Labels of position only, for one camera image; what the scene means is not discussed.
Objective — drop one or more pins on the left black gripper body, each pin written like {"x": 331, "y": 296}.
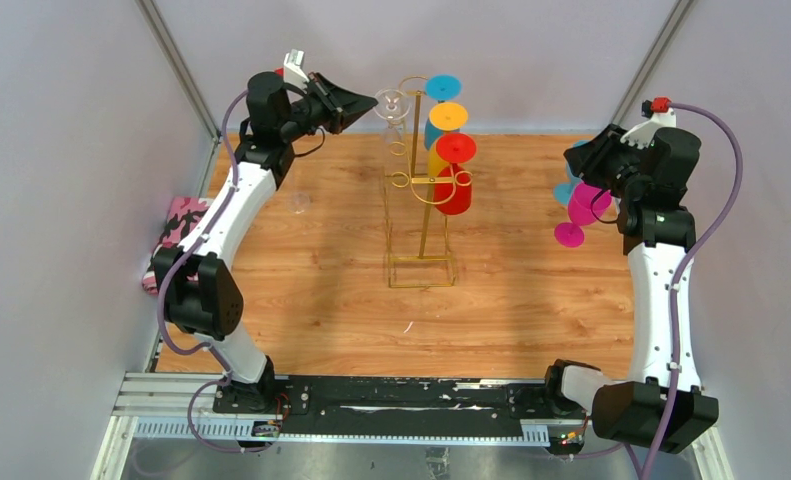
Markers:
{"x": 312, "y": 112}

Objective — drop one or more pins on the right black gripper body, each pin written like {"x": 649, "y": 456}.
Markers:
{"x": 619, "y": 166}

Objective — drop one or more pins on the light blue wine glass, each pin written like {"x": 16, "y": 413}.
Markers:
{"x": 563, "y": 191}

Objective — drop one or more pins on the clear wine glass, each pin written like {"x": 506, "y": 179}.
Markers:
{"x": 298, "y": 202}
{"x": 393, "y": 106}

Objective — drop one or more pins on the pink wine glass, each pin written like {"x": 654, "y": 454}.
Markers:
{"x": 585, "y": 206}

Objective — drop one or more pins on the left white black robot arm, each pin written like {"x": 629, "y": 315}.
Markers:
{"x": 199, "y": 304}

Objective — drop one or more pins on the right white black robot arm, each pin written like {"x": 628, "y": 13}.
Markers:
{"x": 660, "y": 402}

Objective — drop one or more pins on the back blue wine glass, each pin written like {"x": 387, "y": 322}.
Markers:
{"x": 441, "y": 88}

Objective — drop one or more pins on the yellow wine glass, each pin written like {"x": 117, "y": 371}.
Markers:
{"x": 443, "y": 118}

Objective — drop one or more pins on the red wine glass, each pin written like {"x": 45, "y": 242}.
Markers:
{"x": 453, "y": 190}

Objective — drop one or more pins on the pink camouflage cloth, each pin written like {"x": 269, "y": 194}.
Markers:
{"x": 183, "y": 216}

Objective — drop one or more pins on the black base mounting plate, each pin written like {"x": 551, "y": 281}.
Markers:
{"x": 405, "y": 408}

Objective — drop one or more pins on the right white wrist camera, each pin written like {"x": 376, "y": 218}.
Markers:
{"x": 641, "y": 135}

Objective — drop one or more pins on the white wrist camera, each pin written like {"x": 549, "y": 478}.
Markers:
{"x": 292, "y": 71}
{"x": 641, "y": 135}

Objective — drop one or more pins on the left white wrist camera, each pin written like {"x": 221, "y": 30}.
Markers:
{"x": 292, "y": 71}

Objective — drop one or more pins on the gold wire glass rack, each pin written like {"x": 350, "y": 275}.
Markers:
{"x": 418, "y": 251}

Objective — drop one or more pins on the aluminium frame rail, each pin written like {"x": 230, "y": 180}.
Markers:
{"x": 174, "y": 406}

